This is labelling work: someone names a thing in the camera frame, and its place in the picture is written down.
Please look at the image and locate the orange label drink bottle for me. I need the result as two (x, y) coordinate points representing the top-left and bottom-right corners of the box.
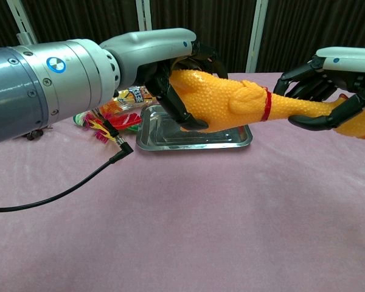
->
(100, 85), (155, 115)

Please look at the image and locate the colourful feather shuttlecock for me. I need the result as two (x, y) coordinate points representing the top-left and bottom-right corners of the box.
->
(72, 110), (142, 144)

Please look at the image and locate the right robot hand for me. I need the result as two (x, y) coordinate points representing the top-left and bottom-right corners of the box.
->
(273, 46), (365, 131)

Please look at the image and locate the pink table cloth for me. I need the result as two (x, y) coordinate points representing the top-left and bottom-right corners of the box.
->
(0, 71), (365, 292)

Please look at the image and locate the dark pleated curtain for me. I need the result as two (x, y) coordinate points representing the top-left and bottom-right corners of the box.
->
(0, 0), (365, 74)

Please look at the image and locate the yellow rubber chicken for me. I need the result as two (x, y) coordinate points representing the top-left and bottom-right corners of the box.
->
(169, 69), (365, 139)

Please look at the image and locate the dark artificial grape bunch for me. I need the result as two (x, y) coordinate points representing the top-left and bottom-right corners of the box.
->
(25, 128), (52, 141)

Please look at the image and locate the white screen frame post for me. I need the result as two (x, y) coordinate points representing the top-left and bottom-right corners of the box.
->
(246, 0), (269, 74)
(10, 0), (38, 47)
(135, 0), (155, 32)

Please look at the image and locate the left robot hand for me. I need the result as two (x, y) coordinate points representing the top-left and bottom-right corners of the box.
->
(99, 27), (229, 130)

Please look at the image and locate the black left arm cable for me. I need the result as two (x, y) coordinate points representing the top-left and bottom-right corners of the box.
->
(0, 119), (135, 213)

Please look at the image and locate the stainless steel tray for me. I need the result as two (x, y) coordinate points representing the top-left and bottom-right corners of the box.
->
(135, 104), (253, 151)

